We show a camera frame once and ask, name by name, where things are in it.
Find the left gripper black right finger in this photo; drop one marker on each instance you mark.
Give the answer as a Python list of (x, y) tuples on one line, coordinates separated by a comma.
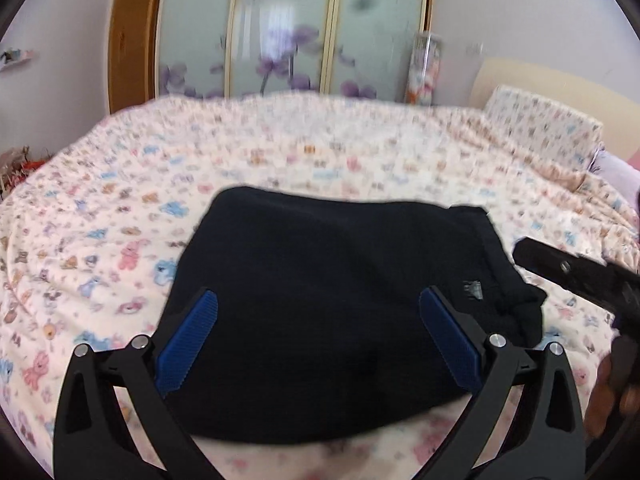
[(523, 419)]

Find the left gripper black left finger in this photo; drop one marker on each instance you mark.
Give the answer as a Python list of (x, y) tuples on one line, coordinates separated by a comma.
[(113, 421)]

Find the black pants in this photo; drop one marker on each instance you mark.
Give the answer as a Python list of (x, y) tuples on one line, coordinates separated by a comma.
[(318, 335)]

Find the right hand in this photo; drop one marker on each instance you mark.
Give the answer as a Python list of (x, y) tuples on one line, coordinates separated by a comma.
[(603, 399)]

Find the pink pillow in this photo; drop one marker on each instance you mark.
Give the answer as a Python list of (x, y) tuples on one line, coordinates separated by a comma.
[(622, 176)]

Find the cartoon print pillow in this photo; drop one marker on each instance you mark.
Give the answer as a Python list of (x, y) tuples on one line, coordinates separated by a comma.
[(547, 127)]

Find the cream padded headboard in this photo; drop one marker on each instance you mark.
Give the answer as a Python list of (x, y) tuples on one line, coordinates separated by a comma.
[(619, 115)]

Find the cartoon animal print bed blanket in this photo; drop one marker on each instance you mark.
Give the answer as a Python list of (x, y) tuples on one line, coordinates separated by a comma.
[(90, 242)]

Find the red patterned bag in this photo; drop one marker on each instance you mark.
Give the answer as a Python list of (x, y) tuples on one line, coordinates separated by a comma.
[(16, 166)]

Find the clear tube of plush toys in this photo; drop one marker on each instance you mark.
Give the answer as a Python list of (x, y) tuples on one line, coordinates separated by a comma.
[(423, 69)]

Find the brown wooden door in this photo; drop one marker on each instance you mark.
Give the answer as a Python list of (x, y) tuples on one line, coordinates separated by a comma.
[(127, 54)]

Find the frosted glass floral wardrobe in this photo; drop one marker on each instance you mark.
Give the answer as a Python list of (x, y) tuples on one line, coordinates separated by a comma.
[(213, 49)]

